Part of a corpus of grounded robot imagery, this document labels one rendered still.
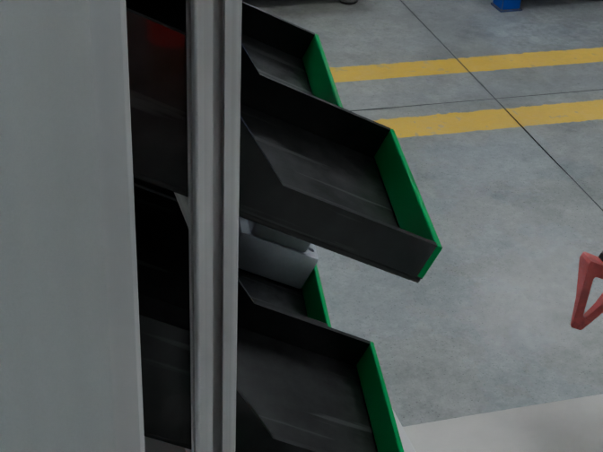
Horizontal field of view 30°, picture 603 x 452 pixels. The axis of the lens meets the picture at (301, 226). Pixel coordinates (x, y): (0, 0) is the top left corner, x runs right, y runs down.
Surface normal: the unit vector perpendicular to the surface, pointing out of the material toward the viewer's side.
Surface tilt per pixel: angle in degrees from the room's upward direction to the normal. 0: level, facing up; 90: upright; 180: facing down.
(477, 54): 0
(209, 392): 90
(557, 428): 0
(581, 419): 0
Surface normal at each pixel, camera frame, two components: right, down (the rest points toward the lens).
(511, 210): 0.04, -0.85
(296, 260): 0.14, 0.54
